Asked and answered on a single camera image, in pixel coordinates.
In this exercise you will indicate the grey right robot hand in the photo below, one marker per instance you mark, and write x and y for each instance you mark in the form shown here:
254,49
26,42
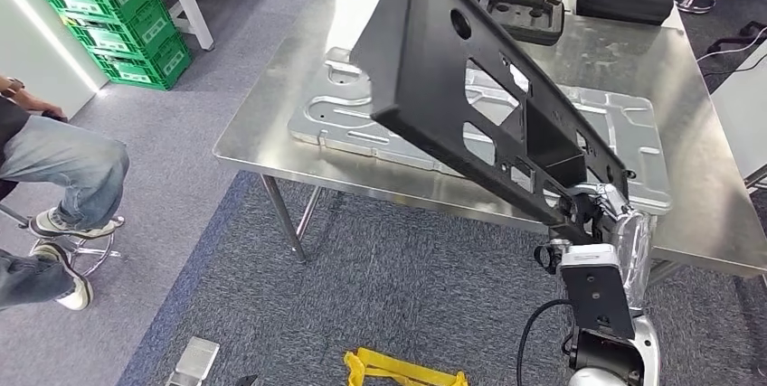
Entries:
635,239

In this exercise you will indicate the black plastic frame panel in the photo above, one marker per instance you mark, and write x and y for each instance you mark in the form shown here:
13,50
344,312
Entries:
419,72

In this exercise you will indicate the stainless steel workbench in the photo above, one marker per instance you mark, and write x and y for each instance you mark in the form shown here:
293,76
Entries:
689,132

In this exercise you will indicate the open black foam case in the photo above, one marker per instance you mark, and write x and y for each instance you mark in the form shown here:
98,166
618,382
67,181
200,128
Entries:
521,12

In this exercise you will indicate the grey table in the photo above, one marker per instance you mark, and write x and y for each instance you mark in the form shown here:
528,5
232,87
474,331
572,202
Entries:
746,120

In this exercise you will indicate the stamped silver metal plate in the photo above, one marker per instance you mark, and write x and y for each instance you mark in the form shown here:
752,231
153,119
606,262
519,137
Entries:
335,114

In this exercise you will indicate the crumpled yellow floor tape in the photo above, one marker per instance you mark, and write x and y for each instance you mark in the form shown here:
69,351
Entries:
389,365

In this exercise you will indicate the dark robot body tip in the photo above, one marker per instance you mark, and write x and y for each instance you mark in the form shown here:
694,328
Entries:
247,381

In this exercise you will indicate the person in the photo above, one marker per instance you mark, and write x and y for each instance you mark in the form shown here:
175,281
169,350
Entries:
60,156

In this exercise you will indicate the chrome stool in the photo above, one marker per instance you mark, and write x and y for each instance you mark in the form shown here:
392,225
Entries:
13,214

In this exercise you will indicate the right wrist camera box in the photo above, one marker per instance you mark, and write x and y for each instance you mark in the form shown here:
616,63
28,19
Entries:
596,293

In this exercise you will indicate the white frame table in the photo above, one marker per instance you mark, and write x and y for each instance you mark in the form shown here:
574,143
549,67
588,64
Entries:
190,12

